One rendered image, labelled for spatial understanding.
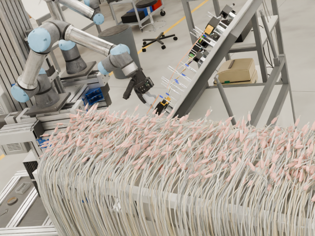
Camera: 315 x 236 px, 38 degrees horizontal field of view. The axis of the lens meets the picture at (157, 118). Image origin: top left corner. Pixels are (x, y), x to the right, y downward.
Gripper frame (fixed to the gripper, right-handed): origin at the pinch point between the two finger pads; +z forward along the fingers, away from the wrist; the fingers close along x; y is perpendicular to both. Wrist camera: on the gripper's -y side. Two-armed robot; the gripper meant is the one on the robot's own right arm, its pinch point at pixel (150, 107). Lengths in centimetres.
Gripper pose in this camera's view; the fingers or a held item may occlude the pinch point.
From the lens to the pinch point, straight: 235.3
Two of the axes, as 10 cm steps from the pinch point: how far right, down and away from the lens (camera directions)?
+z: 5.4, 8.3, 1.6
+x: 2.9, -3.6, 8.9
